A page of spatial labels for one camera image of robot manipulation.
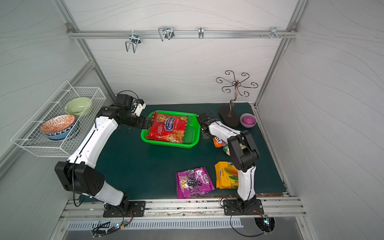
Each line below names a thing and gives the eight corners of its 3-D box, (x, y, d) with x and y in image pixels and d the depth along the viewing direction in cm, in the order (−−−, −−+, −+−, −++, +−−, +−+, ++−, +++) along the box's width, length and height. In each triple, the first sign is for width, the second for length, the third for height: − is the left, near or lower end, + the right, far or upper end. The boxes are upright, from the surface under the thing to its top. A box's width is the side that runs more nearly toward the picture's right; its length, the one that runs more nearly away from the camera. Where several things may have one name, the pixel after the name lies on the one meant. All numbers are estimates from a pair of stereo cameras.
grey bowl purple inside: (240, 128, 106) (242, 124, 102) (238, 117, 113) (239, 113, 109) (256, 128, 106) (258, 124, 102) (252, 117, 113) (254, 113, 109)
